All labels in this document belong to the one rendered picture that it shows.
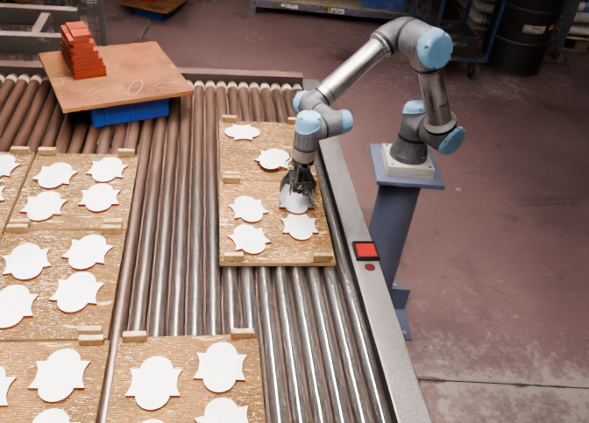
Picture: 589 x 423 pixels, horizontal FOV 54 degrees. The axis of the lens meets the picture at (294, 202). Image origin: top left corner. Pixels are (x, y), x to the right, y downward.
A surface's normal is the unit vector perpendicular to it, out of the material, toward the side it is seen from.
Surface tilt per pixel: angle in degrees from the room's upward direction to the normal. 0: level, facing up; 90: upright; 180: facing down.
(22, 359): 0
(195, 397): 0
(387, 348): 0
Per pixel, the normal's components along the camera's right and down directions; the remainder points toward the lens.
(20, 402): 0.10, -0.79
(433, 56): 0.51, 0.43
